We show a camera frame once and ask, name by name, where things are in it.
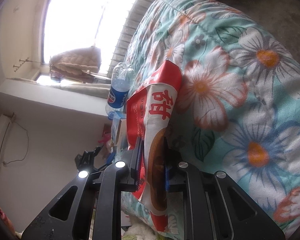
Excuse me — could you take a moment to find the red white snack bag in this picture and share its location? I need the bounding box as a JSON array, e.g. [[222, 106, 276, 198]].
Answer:
[[127, 61, 182, 232]]

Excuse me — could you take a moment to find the plastic water bottle blue label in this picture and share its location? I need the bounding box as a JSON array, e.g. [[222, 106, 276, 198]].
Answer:
[[106, 62, 135, 120]]

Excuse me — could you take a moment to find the floral teal bed quilt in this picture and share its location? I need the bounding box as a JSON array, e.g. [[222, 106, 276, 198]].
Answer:
[[122, 0, 300, 239]]

